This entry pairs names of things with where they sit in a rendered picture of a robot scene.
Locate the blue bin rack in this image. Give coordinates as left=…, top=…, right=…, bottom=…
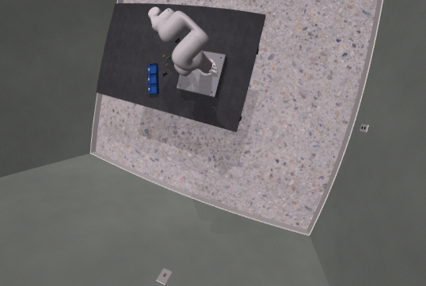
left=147, top=63, right=159, bottom=94

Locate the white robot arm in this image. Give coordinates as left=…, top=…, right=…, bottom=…
left=148, top=7, right=218, bottom=77

